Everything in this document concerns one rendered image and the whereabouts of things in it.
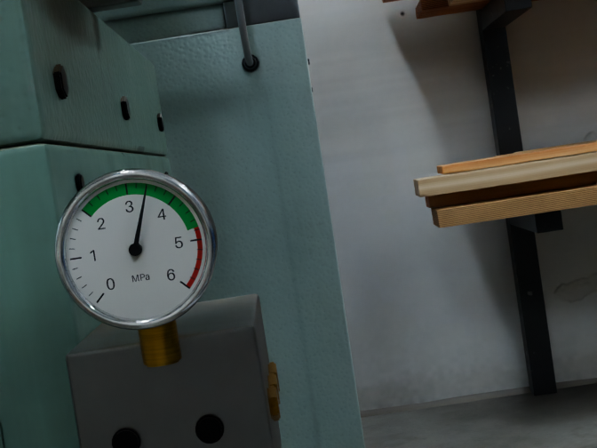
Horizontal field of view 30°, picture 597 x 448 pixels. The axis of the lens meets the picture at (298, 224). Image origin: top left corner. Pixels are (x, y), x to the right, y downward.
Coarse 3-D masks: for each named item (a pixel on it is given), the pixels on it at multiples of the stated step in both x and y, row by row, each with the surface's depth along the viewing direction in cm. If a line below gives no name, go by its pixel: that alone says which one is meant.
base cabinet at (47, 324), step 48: (48, 144) 51; (0, 192) 49; (48, 192) 49; (0, 240) 49; (48, 240) 49; (0, 288) 50; (48, 288) 50; (0, 336) 50; (48, 336) 50; (0, 384) 50; (48, 384) 50; (0, 432) 50; (48, 432) 50
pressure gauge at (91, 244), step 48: (96, 192) 43; (144, 192) 43; (192, 192) 43; (96, 240) 43; (144, 240) 43; (192, 240) 43; (96, 288) 43; (144, 288) 43; (192, 288) 43; (144, 336) 46
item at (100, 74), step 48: (0, 0) 49; (48, 0) 55; (0, 48) 49; (48, 48) 53; (96, 48) 69; (0, 96) 49; (48, 96) 51; (96, 96) 66; (144, 96) 93; (0, 144) 49; (96, 144) 64; (144, 144) 88
